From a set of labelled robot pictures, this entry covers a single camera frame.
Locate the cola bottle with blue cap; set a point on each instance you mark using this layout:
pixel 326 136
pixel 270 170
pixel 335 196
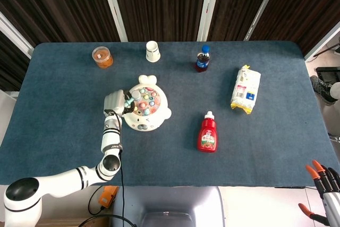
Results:
pixel 203 62

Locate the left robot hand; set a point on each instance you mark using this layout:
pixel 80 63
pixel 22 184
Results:
pixel 114 103

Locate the white paper cup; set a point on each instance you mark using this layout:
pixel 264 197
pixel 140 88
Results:
pixel 152 53

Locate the blue tablecloth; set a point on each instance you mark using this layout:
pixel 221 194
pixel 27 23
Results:
pixel 66 110

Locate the white and yellow food bag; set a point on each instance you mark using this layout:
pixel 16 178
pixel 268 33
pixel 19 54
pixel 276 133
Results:
pixel 245 88

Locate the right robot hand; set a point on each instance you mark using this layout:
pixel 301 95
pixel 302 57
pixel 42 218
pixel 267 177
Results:
pixel 332 205

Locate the grey sneaker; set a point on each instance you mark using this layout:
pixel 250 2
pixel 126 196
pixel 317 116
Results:
pixel 322 90

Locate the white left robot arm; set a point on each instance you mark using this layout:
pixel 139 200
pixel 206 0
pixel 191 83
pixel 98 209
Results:
pixel 110 139

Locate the clear jar with orange contents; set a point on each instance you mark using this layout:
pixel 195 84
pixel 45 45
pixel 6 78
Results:
pixel 103 58

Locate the orange device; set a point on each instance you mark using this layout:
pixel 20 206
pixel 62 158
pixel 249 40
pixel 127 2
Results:
pixel 109 196

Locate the white round toy game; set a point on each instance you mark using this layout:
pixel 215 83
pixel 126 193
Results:
pixel 148 120

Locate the black case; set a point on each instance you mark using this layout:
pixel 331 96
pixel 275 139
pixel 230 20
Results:
pixel 329 74

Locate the white partition post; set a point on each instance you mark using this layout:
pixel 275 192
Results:
pixel 114 6
pixel 322 43
pixel 16 37
pixel 263 6
pixel 208 6

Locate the grey robot torso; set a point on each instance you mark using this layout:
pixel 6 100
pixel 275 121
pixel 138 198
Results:
pixel 170 200

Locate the teal toy mallet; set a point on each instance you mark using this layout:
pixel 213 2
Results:
pixel 136 95

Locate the red ketchup bottle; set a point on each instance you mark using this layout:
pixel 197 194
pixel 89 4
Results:
pixel 207 134

